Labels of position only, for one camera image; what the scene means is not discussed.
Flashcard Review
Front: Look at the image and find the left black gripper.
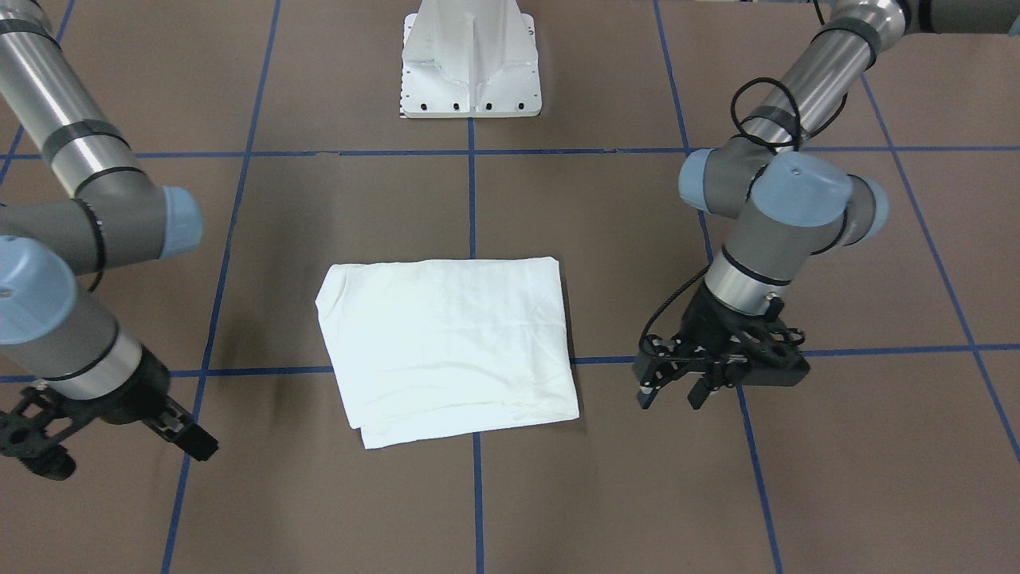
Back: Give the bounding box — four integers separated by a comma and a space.
634, 284, 784, 411

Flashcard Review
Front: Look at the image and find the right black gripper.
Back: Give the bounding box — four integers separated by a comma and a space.
99, 348, 219, 462

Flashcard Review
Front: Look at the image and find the white long-sleeve printed shirt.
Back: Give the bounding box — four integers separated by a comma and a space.
316, 257, 580, 450

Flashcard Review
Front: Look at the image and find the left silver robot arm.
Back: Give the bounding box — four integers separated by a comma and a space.
633, 1, 1018, 408

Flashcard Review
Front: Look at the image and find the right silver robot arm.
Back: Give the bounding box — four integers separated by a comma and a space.
2, 1, 218, 481

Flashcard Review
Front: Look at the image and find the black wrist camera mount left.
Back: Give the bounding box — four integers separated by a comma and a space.
735, 317, 811, 387

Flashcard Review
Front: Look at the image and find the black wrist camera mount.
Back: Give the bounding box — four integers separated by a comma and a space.
735, 317, 811, 387
1, 386, 91, 481

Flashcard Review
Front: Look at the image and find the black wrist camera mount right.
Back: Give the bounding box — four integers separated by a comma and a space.
1, 386, 91, 481

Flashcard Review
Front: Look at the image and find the white camera pole base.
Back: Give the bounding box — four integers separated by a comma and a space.
398, 1, 543, 119

